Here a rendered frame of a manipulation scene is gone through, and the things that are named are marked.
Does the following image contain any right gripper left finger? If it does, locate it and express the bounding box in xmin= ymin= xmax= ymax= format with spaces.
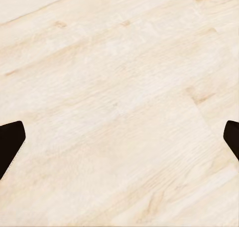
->
xmin=0 ymin=120 xmax=26 ymax=180

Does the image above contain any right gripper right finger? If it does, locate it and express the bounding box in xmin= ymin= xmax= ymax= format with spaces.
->
xmin=223 ymin=120 xmax=239 ymax=161

